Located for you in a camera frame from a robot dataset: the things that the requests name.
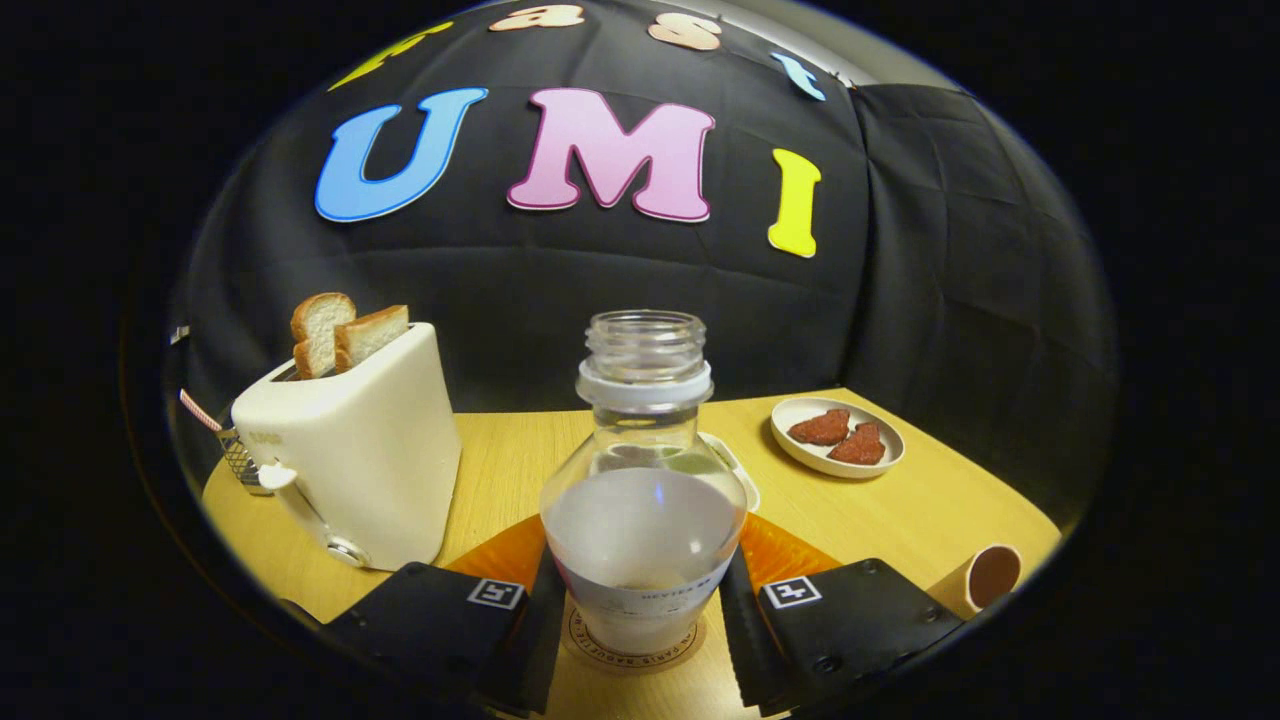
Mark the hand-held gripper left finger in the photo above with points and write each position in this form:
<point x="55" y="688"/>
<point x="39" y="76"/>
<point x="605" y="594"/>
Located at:
<point x="535" y="650"/>

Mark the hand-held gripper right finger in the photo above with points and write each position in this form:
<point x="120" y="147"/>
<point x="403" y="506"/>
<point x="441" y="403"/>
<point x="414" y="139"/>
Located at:
<point x="745" y="650"/>

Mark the round wooden coaster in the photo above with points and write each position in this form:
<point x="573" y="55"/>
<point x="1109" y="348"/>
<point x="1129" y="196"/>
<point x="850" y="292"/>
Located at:
<point x="588" y="650"/>

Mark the clear plastic juice bottle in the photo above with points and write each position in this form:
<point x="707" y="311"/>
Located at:
<point x="645" y="540"/>

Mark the white divided bean dish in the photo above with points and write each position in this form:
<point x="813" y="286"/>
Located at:
<point x="745" y="482"/>

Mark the wooden table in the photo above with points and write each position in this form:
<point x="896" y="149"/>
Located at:
<point x="500" y="470"/>

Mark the white round plate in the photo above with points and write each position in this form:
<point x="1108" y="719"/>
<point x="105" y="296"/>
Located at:
<point x="800" y="455"/>

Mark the red meat piece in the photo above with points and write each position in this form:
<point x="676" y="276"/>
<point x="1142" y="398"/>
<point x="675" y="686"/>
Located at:
<point x="820" y="428"/>
<point x="858" y="446"/>

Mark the cream toaster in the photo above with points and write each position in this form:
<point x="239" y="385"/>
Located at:
<point x="370" y="460"/>

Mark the toasted bread slice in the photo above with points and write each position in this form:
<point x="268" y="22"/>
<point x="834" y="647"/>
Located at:
<point x="372" y="338"/>
<point x="318" y="335"/>

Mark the red striped straw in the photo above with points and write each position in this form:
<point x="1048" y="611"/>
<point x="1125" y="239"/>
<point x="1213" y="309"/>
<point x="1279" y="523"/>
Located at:
<point x="200" y="410"/>

